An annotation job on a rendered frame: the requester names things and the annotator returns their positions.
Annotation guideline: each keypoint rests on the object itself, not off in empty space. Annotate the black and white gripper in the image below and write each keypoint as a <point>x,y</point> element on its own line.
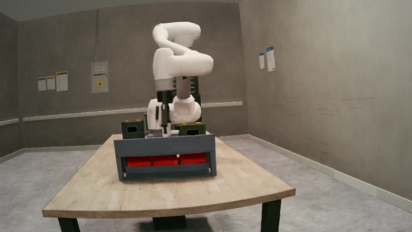
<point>165,97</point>

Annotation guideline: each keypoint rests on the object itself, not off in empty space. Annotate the red open bin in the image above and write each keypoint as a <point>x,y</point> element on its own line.
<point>192,158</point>
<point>165,160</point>
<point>140,161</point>

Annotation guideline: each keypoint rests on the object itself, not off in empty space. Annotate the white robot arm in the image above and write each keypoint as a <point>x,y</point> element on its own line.
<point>186,63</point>

